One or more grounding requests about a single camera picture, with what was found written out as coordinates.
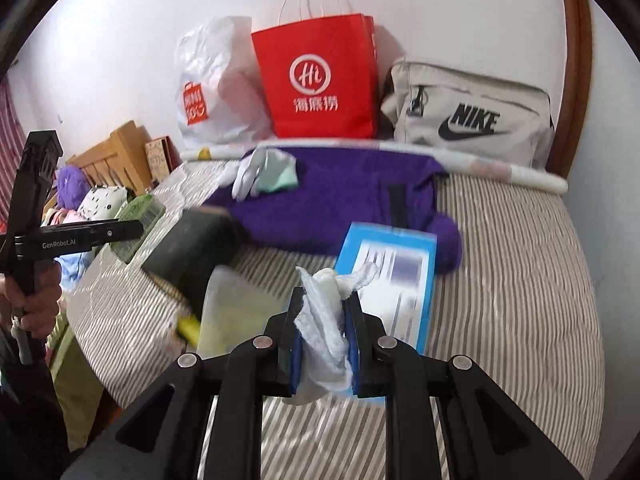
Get yellow umbrella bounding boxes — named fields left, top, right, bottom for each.
left=176, top=314, right=201, bottom=348

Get green wet wipes pack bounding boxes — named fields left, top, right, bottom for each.
left=110, top=194, right=166, bottom=264

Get white and green gloves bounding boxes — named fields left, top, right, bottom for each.
left=218, top=148, right=299, bottom=202

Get translucent mesh bag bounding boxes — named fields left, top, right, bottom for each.
left=196, top=266, right=284, bottom=359

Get person's left hand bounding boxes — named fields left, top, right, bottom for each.
left=0, top=260, right=62, bottom=340

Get blue tissue pack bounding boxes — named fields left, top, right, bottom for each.
left=333, top=221, right=440, bottom=406

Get purple plush toy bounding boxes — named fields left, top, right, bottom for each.
left=56, top=166, right=91, bottom=210

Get white spotted plush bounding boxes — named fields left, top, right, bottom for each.
left=77, top=186, right=128, bottom=221

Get dark green rectangular box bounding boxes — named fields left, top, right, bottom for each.
left=141, top=206, right=247, bottom=318

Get purple cloth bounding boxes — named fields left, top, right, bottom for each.
left=205, top=148, right=462, bottom=274

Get brown patterned card box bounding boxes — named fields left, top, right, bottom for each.
left=144, top=136, right=175, bottom=186

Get striped mattress cover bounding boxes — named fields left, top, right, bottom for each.
left=66, top=162, right=604, bottom=479

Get rolled white patterned sheet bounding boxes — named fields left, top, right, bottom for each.
left=179, top=139, right=568, bottom=196

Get white Miniso plastic bag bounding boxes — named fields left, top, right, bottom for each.
left=174, top=16, right=273, bottom=150

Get beige Nike bag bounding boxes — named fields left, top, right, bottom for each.
left=381, top=58, right=554, bottom=169

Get red paper shopping bag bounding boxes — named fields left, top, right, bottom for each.
left=252, top=13, right=378, bottom=140

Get brown wooden door frame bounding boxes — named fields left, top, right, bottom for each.
left=546, top=0, right=593, bottom=179

